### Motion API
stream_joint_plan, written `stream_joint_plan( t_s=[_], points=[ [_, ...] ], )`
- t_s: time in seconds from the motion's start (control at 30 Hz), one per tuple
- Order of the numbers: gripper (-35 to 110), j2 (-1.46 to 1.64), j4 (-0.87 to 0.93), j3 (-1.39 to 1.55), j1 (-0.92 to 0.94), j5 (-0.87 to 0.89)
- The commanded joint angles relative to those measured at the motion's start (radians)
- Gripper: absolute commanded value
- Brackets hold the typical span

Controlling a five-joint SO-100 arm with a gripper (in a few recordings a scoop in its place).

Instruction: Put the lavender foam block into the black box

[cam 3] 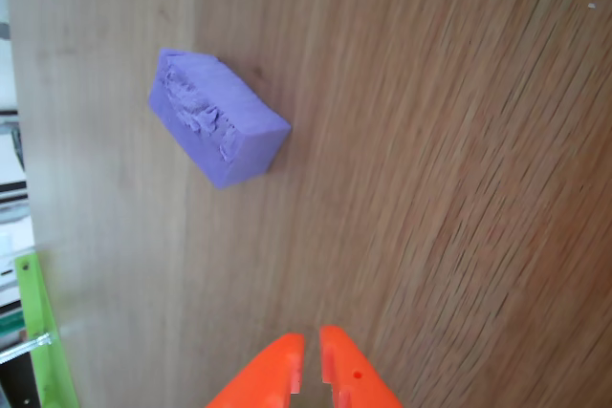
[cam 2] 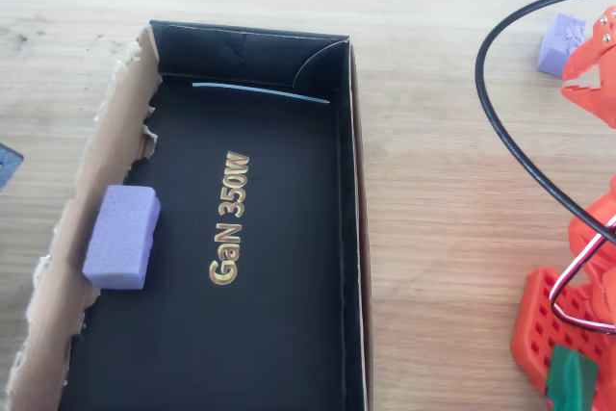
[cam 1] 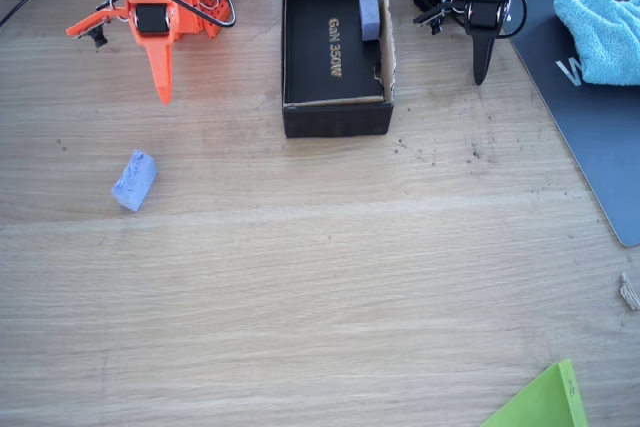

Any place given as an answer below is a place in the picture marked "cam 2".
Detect small purple foam cube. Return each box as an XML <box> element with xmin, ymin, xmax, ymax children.
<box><xmin>536</xmin><ymin>13</ymin><xmax>587</xmax><ymax>79</ymax></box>

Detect black camera cable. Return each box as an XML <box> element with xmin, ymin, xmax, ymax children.
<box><xmin>475</xmin><ymin>0</ymin><xmax>616</xmax><ymax>246</ymax></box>

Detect black cardboard box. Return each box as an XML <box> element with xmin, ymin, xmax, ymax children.
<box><xmin>7</xmin><ymin>19</ymin><xmax>374</xmax><ymax>411</ymax></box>

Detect red white black servo wire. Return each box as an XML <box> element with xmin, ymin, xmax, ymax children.
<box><xmin>548</xmin><ymin>216</ymin><xmax>616</xmax><ymax>335</ymax></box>

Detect long purple foam block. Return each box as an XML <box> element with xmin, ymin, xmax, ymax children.
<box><xmin>82</xmin><ymin>184</ymin><xmax>162</xmax><ymax>291</ymax></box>

